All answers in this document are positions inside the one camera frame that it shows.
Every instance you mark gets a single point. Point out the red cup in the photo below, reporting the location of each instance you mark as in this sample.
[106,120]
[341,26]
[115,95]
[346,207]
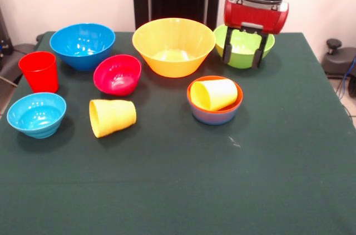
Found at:
[39,76]

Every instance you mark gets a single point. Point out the large orange-yellow bowl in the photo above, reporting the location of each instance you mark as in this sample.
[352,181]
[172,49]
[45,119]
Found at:
[172,62]

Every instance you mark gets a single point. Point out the small magenta bowl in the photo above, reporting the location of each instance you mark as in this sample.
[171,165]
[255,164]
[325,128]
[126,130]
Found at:
[116,76]

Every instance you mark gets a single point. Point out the orange-yellow cup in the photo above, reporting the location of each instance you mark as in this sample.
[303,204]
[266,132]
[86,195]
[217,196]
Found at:
[129,115]

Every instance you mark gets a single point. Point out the large blue bowl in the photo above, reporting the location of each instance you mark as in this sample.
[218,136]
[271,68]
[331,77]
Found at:
[80,51]

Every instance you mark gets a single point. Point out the small orange-red bowl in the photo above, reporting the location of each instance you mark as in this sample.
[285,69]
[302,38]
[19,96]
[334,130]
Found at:
[239,99]

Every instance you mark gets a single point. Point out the yellow cup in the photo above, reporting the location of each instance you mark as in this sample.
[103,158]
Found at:
[104,118]
[217,93]

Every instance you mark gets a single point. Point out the small light blue bowl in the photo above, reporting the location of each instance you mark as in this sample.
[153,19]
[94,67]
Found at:
[36,124]

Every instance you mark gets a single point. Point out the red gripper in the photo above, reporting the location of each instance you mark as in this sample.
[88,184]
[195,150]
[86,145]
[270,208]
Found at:
[256,17]

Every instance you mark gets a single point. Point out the large green bowl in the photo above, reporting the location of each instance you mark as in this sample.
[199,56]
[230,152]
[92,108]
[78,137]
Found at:
[242,57]

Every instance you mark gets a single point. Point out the dark green tablecloth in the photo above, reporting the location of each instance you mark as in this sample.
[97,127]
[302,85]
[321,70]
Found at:
[178,185]

